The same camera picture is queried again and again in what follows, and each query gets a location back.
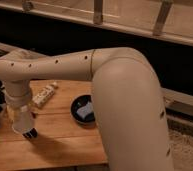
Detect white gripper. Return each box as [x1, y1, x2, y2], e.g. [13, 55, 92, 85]
[5, 94, 32, 115]

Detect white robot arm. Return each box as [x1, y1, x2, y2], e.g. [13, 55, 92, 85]
[0, 47, 174, 171]

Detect black round plate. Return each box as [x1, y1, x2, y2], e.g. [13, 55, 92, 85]
[70, 95, 95, 124]

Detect light blue sponge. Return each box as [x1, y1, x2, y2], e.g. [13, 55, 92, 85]
[77, 102, 94, 121]

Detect metal frame rail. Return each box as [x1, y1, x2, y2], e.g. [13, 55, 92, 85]
[0, 0, 193, 46]

